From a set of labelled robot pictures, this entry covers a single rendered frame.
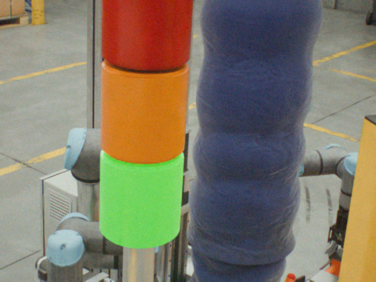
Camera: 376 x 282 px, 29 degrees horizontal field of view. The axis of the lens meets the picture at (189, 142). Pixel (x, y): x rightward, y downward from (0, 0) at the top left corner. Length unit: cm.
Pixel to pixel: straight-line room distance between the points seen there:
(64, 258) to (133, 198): 113
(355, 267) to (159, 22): 61
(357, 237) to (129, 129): 56
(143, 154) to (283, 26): 93
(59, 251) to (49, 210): 118
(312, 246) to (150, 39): 450
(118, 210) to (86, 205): 167
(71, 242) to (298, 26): 64
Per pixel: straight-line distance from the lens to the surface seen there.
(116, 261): 224
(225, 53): 135
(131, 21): 38
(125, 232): 43
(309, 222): 513
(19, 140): 628
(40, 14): 1028
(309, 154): 209
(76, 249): 154
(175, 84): 39
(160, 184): 41
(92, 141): 193
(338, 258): 220
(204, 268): 156
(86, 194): 205
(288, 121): 139
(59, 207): 265
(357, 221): 91
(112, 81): 40
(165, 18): 38
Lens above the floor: 238
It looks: 22 degrees down
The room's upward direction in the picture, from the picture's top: 4 degrees clockwise
